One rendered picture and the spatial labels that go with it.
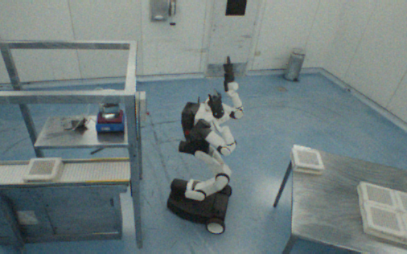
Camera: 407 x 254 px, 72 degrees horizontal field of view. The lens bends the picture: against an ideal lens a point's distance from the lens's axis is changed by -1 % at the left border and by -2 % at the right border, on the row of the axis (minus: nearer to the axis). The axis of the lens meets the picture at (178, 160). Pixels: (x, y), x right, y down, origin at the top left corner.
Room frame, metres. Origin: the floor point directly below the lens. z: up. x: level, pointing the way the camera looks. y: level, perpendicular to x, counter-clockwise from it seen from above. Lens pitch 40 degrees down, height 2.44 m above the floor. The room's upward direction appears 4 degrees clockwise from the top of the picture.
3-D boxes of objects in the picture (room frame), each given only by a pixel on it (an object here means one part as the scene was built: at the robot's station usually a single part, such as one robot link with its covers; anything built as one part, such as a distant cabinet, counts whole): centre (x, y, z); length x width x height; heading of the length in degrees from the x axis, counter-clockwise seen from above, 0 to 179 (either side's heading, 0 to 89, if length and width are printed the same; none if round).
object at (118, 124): (1.76, 0.51, 1.31); 0.21 x 0.20 x 0.09; 8
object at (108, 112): (1.76, 0.51, 1.45); 0.15 x 0.15 x 0.19
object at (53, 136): (1.69, 0.69, 1.25); 0.62 x 0.38 x 0.04; 98
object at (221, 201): (2.11, -0.24, 0.19); 0.64 x 0.52 x 0.33; 77
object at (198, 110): (2.13, -0.17, 1.11); 0.34 x 0.30 x 0.36; 167
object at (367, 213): (1.32, -1.49, 0.91); 0.25 x 0.24 x 0.02; 162
